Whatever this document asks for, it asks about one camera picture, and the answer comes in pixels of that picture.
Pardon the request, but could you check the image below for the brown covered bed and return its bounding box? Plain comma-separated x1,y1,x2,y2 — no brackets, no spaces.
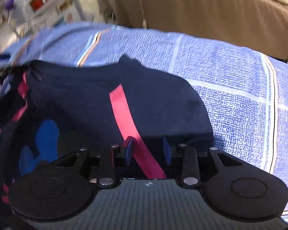
98,0,288,60

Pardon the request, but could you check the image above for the blue plaid bedsheet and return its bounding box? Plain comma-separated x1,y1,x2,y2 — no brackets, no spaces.
0,22,288,222

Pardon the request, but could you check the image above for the navy Minnie Mouse shirt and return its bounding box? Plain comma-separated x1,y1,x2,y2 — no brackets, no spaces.
0,55,213,229

